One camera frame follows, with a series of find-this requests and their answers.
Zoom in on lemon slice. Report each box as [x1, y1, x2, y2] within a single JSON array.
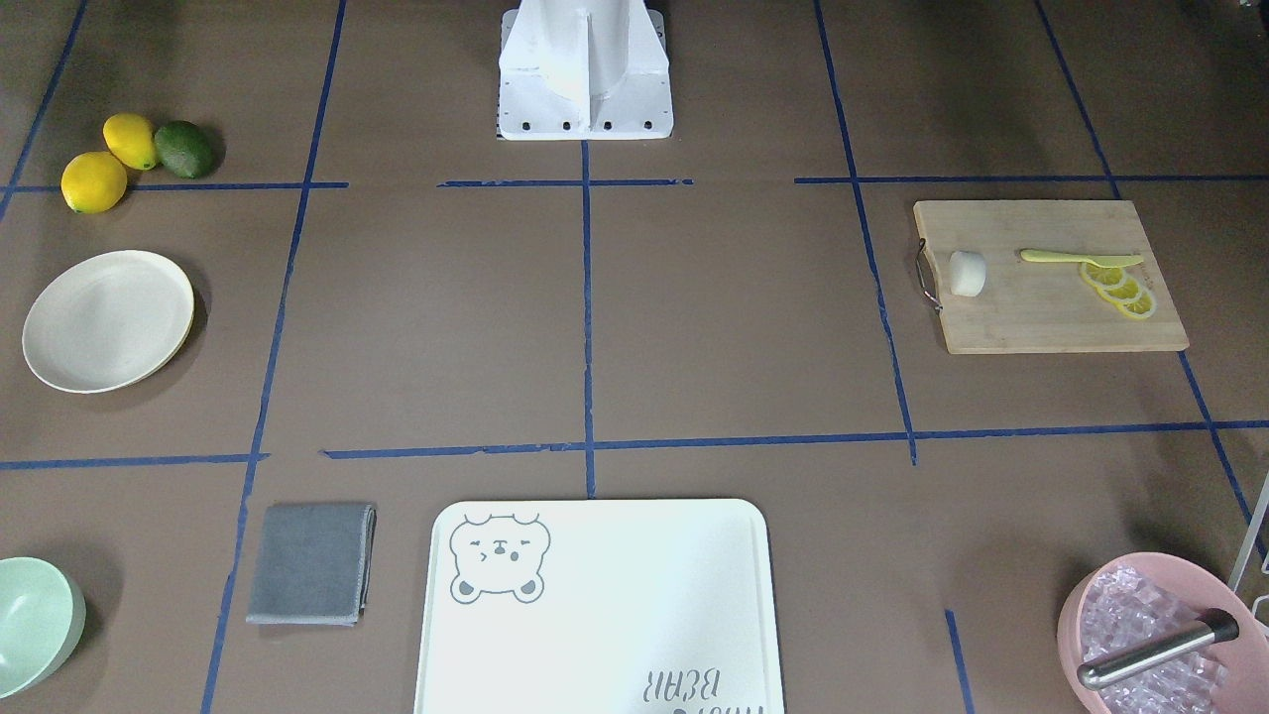
[[1096, 276, 1145, 304], [1114, 289, 1159, 320], [1079, 263, 1129, 290]]

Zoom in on green avocado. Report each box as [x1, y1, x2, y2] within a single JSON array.
[[154, 119, 216, 179]]

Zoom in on grey folded cloth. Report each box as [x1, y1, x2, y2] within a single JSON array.
[[246, 502, 377, 626]]

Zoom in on yellow lemon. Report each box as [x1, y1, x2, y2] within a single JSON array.
[[102, 113, 160, 172], [58, 151, 128, 216]]

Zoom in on mint green bowl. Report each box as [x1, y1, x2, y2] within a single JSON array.
[[1, 555, 86, 699]]

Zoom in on cream round plate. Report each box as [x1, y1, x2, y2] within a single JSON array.
[[20, 250, 195, 394]]

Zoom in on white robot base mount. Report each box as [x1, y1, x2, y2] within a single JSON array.
[[496, 1, 674, 142]]

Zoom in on aluminium frame post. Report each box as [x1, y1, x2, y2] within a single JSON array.
[[1225, 473, 1268, 592]]

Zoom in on wooden cutting board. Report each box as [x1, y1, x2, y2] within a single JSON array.
[[914, 199, 1192, 354]]

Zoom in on white bear tray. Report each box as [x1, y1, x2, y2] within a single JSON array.
[[412, 498, 787, 713]]

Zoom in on white steamed bun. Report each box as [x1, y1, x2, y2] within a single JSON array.
[[948, 250, 989, 298]]

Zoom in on yellow plastic knife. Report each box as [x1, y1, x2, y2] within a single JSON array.
[[1018, 249, 1145, 270]]

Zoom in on pink bowl with ice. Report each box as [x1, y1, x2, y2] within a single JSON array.
[[1057, 552, 1268, 713]]

